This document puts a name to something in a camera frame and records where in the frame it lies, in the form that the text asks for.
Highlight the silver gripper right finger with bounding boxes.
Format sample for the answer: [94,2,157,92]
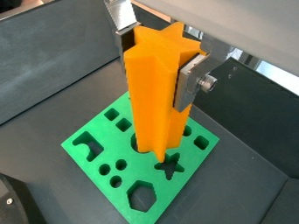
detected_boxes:
[173,34,232,112]

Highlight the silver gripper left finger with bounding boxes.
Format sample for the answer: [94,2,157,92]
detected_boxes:
[104,0,140,67]

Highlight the orange star-shaped block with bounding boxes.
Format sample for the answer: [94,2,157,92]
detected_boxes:
[124,22,201,162]

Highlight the green shape-sorting board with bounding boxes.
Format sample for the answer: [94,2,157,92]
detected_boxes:
[61,94,220,224]

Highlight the black device at corner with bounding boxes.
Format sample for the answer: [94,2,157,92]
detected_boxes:
[0,172,46,224]

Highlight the dark grey enclosure panels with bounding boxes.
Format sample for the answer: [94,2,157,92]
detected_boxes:
[0,0,299,180]

